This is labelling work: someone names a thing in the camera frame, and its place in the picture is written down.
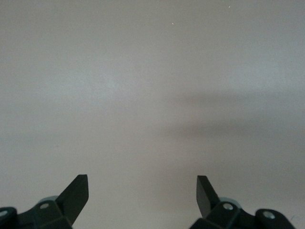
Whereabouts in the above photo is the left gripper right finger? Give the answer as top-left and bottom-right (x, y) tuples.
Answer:
(188, 176), (296, 229)

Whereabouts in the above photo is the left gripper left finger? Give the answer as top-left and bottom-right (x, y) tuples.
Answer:
(0, 174), (89, 229)

